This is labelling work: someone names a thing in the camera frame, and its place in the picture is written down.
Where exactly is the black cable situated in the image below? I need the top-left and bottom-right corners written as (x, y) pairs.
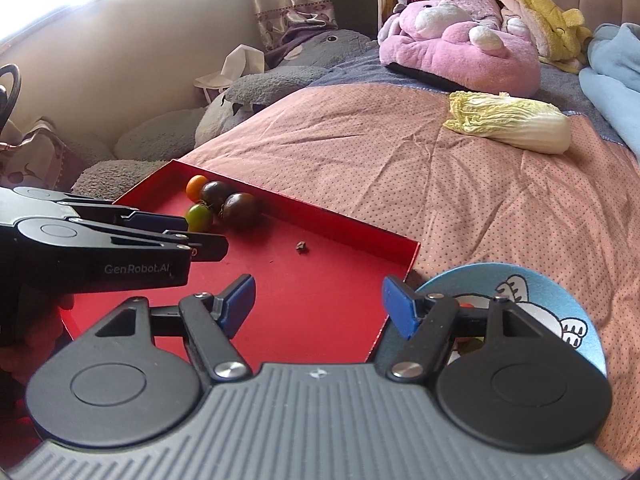
top-left (0, 64), bottom-right (22, 131)

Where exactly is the green and red cherry tomato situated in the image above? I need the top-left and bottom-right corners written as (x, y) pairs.
top-left (185, 203), bottom-right (214, 232)

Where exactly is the napa cabbage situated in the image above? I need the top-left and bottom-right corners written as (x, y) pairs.
top-left (444, 91), bottom-right (572, 155)

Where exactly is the red shallow box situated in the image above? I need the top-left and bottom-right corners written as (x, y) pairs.
top-left (59, 159), bottom-right (420, 363)

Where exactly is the pink dotted bed cover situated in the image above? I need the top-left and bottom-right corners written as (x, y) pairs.
top-left (177, 82), bottom-right (640, 471)

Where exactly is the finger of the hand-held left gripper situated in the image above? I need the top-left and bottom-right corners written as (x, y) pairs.
top-left (72, 222), bottom-right (230, 263)
top-left (64, 204), bottom-right (189, 234)

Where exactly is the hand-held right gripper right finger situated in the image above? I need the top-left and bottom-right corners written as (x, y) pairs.
top-left (381, 274), bottom-right (549, 384)

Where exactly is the pink plush toy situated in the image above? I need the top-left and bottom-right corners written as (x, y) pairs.
top-left (377, 0), bottom-right (542, 95)

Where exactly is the dark brown cherry tomato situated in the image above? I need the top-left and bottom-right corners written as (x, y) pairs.
top-left (200, 180), bottom-right (232, 211)
top-left (221, 192), bottom-right (261, 227)

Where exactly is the light blue blanket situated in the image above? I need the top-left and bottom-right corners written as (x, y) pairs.
top-left (579, 22), bottom-right (640, 161)

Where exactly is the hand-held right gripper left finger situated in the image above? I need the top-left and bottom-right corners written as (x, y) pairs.
top-left (94, 274), bottom-right (257, 382)

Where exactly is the patterned bag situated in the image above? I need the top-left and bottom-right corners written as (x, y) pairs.
top-left (0, 120), bottom-right (76, 191)

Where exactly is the yellow plush blanket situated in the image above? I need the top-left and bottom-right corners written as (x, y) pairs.
top-left (475, 0), bottom-right (593, 73)

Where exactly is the grey bed sheet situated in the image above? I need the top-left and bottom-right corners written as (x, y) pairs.
top-left (295, 42), bottom-right (626, 146)

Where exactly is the grey plush toy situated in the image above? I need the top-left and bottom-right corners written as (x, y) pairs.
top-left (72, 29), bottom-right (373, 201)

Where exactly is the blue cartoon tiger plate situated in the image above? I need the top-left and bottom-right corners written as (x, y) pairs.
top-left (414, 262), bottom-right (608, 378)

